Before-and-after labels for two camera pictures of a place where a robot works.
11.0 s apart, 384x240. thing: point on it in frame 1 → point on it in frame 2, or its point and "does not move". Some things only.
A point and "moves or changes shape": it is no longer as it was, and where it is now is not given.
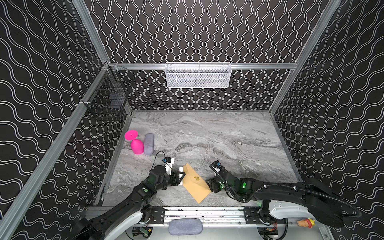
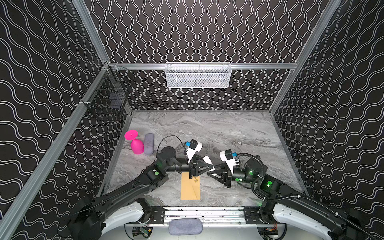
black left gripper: (178, 178) → (193, 168)
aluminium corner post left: (83, 10) does not move
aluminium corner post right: (318, 30) does not move
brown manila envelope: (198, 188) moves or changes shape
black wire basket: (108, 98) does not move
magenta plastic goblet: (137, 145) does not move
